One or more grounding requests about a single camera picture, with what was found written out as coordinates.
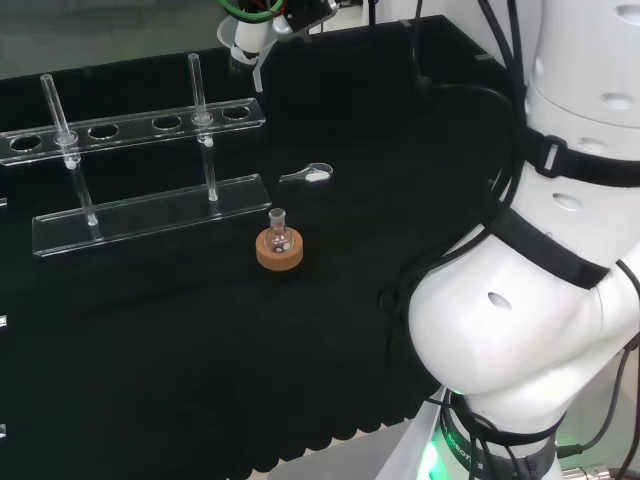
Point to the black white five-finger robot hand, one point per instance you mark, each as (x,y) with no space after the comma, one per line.
(252,37)

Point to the clear glass round-bottom flask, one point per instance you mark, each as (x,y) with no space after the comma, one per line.
(278,235)

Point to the clear acrylic funnel stand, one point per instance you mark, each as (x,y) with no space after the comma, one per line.
(145,217)

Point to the black bench cloth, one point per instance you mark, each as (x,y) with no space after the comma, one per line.
(200,350)

